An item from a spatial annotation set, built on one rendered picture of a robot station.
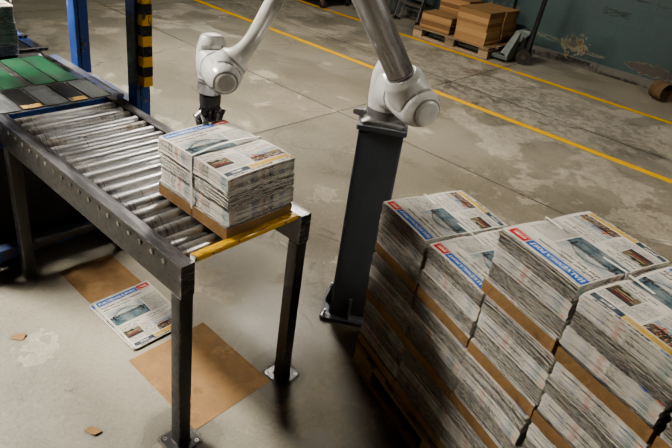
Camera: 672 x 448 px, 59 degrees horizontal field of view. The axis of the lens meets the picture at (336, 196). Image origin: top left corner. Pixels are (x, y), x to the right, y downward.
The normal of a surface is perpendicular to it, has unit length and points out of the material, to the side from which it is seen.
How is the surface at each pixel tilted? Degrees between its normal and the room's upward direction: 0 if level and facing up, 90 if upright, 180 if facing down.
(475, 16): 90
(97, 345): 0
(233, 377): 0
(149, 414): 0
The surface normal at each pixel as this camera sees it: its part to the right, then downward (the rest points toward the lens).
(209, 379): 0.13, -0.87
